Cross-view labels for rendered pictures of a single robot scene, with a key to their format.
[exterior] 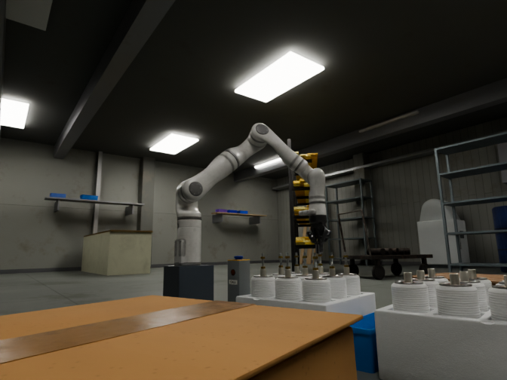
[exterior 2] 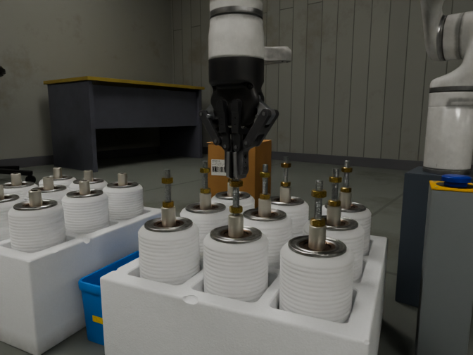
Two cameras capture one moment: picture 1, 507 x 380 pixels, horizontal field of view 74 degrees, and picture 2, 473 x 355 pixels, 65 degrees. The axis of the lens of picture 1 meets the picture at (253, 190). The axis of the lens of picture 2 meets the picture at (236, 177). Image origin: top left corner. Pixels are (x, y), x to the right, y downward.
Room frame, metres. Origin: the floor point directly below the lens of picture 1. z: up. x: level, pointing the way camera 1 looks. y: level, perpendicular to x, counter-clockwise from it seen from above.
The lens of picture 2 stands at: (1.95, -0.42, 0.42)
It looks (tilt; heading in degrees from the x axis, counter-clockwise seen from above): 9 degrees down; 164
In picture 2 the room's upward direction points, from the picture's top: straight up
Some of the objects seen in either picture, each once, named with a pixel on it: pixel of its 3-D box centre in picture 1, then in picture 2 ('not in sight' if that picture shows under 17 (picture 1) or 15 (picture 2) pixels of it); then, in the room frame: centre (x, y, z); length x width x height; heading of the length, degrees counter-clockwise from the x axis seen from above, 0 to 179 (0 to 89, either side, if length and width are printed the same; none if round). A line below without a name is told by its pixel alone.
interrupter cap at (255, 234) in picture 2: not in sight; (236, 234); (1.45, -0.28, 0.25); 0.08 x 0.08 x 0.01
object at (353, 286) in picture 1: (348, 298); (170, 278); (1.37, -0.37, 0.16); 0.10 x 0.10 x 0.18
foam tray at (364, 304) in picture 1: (307, 318); (263, 301); (1.36, -0.20, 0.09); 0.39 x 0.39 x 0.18; 49
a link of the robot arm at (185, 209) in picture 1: (189, 201); (457, 56); (1.30, 0.25, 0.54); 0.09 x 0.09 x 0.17; 32
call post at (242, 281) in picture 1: (238, 297); (445, 280); (1.50, 0.07, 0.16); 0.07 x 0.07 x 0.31; 49
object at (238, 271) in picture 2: not in sight; (236, 292); (1.45, -0.28, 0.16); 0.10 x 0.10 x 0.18
